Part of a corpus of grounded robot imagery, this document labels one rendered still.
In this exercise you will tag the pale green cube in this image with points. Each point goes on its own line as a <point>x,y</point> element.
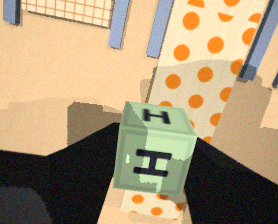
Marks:
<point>154,149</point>

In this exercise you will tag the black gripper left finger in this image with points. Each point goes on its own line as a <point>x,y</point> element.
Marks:
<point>65,187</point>

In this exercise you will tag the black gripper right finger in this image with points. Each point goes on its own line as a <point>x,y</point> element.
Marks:
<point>220,190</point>

